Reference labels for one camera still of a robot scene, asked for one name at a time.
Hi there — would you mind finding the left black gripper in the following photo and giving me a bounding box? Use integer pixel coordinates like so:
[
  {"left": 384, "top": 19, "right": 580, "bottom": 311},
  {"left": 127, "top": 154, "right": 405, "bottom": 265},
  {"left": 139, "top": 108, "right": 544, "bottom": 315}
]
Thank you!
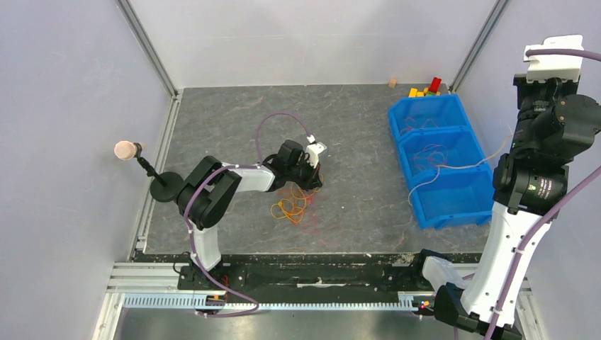
[{"left": 286, "top": 154, "right": 321, "bottom": 192}]

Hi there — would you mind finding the yellow cable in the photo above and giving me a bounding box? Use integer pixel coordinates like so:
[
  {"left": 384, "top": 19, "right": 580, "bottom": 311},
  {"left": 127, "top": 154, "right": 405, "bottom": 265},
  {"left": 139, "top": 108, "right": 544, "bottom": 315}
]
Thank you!
[
  {"left": 407, "top": 133, "right": 514, "bottom": 208},
  {"left": 270, "top": 183, "right": 320, "bottom": 225}
]

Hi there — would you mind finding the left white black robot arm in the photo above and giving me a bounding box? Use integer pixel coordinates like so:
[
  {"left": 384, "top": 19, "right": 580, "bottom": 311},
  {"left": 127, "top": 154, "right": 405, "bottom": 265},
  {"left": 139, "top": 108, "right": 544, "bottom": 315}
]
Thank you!
[{"left": 166, "top": 140, "right": 325, "bottom": 290}]

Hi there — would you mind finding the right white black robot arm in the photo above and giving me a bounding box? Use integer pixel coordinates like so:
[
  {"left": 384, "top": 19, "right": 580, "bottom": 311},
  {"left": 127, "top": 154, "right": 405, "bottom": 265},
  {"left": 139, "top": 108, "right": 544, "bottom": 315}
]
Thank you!
[{"left": 409, "top": 74, "right": 600, "bottom": 339}]

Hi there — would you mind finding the yellow toy block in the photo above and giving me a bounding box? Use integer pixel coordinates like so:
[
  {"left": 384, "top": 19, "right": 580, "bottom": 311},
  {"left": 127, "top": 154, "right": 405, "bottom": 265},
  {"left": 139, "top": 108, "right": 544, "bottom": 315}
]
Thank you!
[{"left": 408, "top": 88, "right": 425, "bottom": 98}]

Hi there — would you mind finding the pink microphone on stand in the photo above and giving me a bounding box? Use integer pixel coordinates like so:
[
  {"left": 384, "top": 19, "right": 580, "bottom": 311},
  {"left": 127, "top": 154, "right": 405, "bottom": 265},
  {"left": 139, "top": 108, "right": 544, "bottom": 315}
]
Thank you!
[{"left": 113, "top": 140, "right": 183, "bottom": 203}]

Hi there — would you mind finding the blue plastic bin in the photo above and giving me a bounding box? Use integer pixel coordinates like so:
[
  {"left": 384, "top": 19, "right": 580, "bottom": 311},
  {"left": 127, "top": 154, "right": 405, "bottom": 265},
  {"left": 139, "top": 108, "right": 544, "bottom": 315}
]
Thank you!
[{"left": 388, "top": 94, "right": 493, "bottom": 230}]

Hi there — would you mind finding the red toy block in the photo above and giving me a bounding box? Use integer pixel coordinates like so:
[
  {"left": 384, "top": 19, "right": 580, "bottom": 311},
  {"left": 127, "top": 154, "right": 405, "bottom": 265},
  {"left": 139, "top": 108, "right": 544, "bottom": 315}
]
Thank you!
[{"left": 427, "top": 77, "right": 442, "bottom": 94}]

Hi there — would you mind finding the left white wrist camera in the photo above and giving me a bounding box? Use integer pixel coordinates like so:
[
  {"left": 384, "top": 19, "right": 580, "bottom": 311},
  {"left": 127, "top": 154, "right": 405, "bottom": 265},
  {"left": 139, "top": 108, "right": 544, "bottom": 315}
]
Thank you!
[{"left": 305, "top": 135, "right": 327, "bottom": 169}]

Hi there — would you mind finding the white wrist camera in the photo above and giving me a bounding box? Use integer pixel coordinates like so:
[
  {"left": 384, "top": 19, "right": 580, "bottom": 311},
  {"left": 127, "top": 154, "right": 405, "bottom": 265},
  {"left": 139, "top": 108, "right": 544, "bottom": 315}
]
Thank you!
[
  {"left": 523, "top": 35, "right": 583, "bottom": 84},
  {"left": 305, "top": 135, "right": 327, "bottom": 169}
]

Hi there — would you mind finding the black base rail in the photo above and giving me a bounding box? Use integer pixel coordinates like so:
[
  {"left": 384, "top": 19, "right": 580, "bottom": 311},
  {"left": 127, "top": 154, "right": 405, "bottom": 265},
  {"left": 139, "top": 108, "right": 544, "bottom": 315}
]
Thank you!
[{"left": 130, "top": 252, "right": 457, "bottom": 306}]

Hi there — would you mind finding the white toothed cable duct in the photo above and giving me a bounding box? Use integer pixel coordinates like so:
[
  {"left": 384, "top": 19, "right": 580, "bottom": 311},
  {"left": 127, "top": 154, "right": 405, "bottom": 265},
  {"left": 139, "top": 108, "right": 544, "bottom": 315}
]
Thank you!
[{"left": 123, "top": 293, "right": 418, "bottom": 312}]

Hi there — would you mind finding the left aluminium corner post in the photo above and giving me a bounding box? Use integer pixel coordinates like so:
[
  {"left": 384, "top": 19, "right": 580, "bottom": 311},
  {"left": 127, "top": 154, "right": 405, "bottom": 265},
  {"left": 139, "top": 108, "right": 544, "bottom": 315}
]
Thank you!
[{"left": 116, "top": 0, "right": 179, "bottom": 98}]

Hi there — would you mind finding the aluminium corner post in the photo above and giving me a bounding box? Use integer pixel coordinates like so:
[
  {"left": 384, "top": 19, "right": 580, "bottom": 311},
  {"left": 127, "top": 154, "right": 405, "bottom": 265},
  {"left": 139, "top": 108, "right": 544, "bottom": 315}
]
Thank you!
[
  {"left": 449, "top": 0, "right": 510, "bottom": 93},
  {"left": 116, "top": 0, "right": 179, "bottom": 98}
]

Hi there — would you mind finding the right aluminium corner post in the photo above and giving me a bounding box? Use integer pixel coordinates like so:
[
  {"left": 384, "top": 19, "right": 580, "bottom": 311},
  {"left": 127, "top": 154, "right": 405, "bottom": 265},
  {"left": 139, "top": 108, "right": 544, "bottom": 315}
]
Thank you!
[{"left": 449, "top": 0, "right": 510, "bottom": 93}]

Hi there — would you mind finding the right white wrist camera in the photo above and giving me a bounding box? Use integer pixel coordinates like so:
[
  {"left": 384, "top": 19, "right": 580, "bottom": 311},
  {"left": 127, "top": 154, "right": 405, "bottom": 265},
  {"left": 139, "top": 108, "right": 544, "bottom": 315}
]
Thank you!
[{"left": 523, "top": 35, "right": 583, "bottom": 84}]

